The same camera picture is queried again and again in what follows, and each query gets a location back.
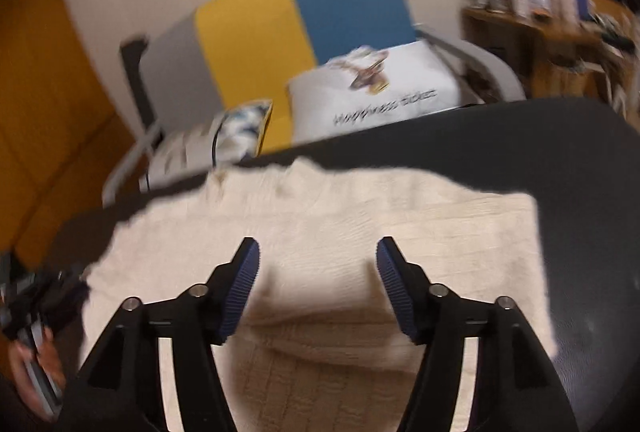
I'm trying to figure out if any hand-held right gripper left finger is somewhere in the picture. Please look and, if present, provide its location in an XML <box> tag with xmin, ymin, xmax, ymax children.
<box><xmin>60</xmin><ymin>237</ymin><xmax>261</xmax><ymax>432</ymax></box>

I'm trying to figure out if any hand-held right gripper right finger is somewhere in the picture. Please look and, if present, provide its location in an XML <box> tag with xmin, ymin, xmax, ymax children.
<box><xmin>376</xmin><ymin>236</ymin><xmax>581</xmax><ymax>432</ymax></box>

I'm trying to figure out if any cream knit sweater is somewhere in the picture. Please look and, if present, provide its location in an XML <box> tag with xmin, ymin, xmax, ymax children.
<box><xmin>82</xmin><ymin>157</ymin><xmax>558</xmax><ymax>432</ymax></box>

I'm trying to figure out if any person's left hand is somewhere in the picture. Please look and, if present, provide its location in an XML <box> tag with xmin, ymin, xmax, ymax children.
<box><xmin>9</xmin><ymin>329</ymin><xmax>67</xmax><ymax>408</ymax></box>

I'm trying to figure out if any triangle pattern pillow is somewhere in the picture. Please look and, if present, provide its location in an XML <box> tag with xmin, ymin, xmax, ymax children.
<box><xmin>147</xmin><ymin>99</ymin><xmax>275</xmax><ymax>178</ymax></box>

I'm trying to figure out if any white deer print pillow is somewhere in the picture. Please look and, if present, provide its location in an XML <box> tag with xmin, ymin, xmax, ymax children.
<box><xmin>287</xmin><ymin>43</ymin><xmax>463</xmax><ymax>143</ymax></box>

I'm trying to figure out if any wooden desk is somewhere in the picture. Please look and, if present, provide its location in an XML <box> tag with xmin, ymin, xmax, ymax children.
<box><xmin>462</xmin><ymin>4</ymin><xmax>626</xmax><ymax>103</ymax></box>

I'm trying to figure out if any grey yellow blue sofa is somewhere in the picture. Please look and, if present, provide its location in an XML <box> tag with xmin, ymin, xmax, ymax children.
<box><xmin>102</xmin><ymin>0</ymin><xmax>526</xmax><ymax>208</ymax></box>

